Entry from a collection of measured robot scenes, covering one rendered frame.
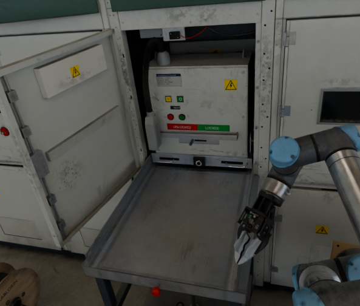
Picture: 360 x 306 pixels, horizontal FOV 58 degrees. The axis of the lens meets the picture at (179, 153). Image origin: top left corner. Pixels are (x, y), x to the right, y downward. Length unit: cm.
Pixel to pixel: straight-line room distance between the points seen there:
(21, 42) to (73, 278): 156
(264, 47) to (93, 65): 70
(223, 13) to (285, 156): 74
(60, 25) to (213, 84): 75
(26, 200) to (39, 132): 120
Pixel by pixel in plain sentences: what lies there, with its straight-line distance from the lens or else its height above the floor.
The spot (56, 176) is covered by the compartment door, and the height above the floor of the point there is 112.
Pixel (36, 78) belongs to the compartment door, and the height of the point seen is 151.
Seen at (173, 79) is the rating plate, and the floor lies 133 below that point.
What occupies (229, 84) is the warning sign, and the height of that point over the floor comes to 131.
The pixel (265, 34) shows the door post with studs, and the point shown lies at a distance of 141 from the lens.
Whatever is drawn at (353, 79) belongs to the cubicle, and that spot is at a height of 134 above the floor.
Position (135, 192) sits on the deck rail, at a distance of 164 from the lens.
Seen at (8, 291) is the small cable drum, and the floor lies 31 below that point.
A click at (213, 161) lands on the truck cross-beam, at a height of 90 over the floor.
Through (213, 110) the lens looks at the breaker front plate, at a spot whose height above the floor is 118.
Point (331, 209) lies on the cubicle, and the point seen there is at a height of 69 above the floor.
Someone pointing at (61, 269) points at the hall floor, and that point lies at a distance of 262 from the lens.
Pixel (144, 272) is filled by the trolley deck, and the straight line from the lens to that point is 128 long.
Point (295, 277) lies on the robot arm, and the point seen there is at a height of 95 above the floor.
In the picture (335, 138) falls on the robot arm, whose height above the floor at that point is 140.
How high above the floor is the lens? 181
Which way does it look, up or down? 31 degrees down
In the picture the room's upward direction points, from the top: 7 degrees counter-clockwise
